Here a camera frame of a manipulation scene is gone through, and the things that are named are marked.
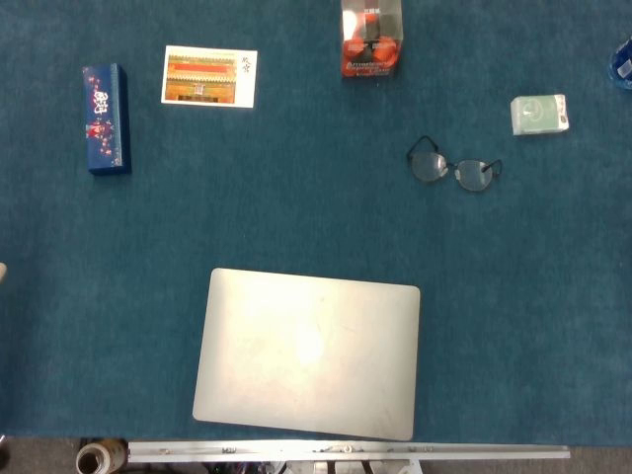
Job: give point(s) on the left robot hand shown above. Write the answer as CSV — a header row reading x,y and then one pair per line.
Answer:
x,y
2,273

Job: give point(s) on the black-rimmed eyeglasses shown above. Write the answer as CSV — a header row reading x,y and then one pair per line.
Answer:
x,y
428,167

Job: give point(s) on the dark blue patterned box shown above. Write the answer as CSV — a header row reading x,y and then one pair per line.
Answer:
x,y
103,118

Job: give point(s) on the brown tape roll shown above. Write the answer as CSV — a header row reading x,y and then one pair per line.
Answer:
x,y
106,456

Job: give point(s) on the palace photo postcard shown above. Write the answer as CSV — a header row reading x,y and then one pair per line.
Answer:
x,y
207,76

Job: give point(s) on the silver closed laptop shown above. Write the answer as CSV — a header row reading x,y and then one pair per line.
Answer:
x,y
306,355

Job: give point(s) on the blue felt table cloth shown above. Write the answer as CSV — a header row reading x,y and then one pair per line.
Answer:
x,y
316,222

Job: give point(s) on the clear red coffee capsule box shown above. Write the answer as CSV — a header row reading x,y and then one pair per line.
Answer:
x,y
370,49

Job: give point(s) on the pale green tissue pack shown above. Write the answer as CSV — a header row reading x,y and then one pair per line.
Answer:
x,y
538,114

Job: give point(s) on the blue plastic drink bottle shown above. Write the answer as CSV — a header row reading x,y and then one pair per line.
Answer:
x,y
623,64

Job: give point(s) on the long silver metal bar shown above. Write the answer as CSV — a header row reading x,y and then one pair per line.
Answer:
x,y
345,450

